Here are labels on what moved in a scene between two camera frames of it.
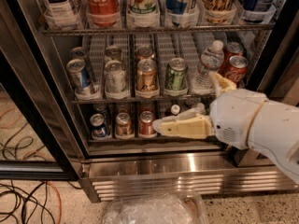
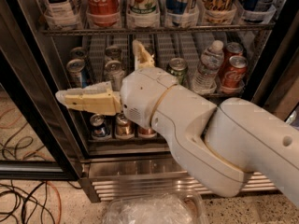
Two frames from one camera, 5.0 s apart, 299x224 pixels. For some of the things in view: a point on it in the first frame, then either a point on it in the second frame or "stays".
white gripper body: [234, 117] -> [144, 94]
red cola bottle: [103, 5] stays
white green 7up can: [143, 7] stays
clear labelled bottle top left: [60, 13] stays
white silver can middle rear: [112, 53] stays
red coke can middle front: [236, 71] stays
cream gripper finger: [192, 122] -> [97, 98]
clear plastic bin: [169, 207] stays
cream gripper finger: [220, 84] -> [143, 59]
